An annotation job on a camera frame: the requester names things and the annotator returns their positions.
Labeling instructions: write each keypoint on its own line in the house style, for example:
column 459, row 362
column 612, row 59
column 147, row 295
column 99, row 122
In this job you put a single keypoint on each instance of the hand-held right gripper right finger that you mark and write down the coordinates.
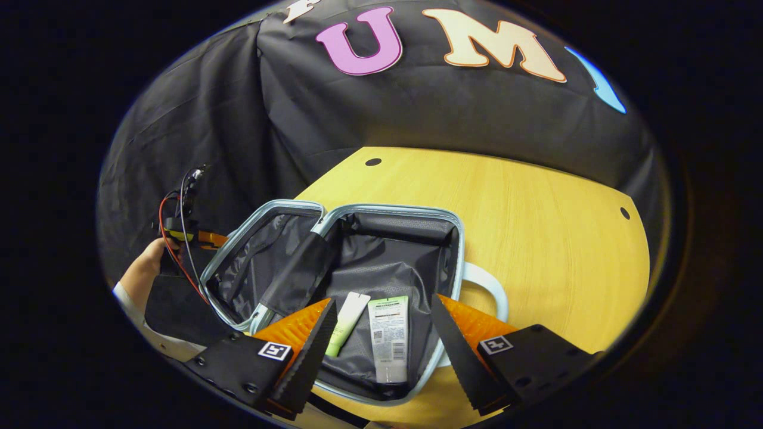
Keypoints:
column 462, row 363

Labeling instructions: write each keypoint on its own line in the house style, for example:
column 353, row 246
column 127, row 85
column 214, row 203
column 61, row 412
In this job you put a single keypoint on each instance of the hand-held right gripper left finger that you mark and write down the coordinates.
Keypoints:
column 307, row 363

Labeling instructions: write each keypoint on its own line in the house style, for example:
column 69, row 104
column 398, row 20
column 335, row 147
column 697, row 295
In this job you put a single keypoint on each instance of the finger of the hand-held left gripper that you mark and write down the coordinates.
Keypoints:
column 208, row 240

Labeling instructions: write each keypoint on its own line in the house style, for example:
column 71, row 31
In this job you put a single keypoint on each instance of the slim green skin care tube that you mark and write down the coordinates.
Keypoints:
column 349, row 319

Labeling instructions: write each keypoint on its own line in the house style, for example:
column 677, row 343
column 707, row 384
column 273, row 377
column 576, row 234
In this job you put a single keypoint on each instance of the wide white skin care tube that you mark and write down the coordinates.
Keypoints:
column 388, row 339

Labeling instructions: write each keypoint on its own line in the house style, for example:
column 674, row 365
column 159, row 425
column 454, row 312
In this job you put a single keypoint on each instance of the white light-blue suitcase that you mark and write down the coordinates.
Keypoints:
column 387, row 262

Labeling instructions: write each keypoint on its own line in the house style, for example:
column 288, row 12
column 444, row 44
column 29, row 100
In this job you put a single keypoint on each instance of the black backdrop cloth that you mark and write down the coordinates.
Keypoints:
column 417, row 107

